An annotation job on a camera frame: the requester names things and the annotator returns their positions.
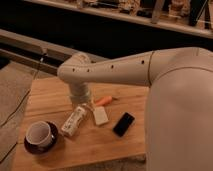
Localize white sponge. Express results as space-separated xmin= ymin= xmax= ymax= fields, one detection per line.
xmin=93 ymin=106 xmax=109 ymax=126

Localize white plastic bottle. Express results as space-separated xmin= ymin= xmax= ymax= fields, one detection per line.
xmin=61 ymin=106 xmax=87 ymax=136

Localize dark brown saucer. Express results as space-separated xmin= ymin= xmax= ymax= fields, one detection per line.
xmin=24 ymin=121 xmax=58 ymax=155

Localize orange pepper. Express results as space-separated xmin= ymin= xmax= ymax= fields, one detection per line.
xmin=95 ymin=96 xmax=115 ymax=106

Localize black smartphone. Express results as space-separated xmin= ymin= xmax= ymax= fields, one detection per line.
xmin=113 ymin=113 xmax=135 ymax=137

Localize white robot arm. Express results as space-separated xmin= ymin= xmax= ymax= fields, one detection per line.
xmin=57 ymin=47 xmax=213 ymax=171

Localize wooden board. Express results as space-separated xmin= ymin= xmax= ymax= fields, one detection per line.
xmin=12 ymin=77 xmax=148 ymax=171

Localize black cable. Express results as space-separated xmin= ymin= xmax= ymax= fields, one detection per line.
xmin=0 ymin=53 xmax=46 ymax=164

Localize white cup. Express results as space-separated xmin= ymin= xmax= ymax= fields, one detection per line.
xmin=25 ymin=121 xmax=55 ymax=148

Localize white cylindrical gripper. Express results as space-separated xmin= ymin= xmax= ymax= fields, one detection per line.
xmin=69 ymin=83 xmax=91 ymax=106

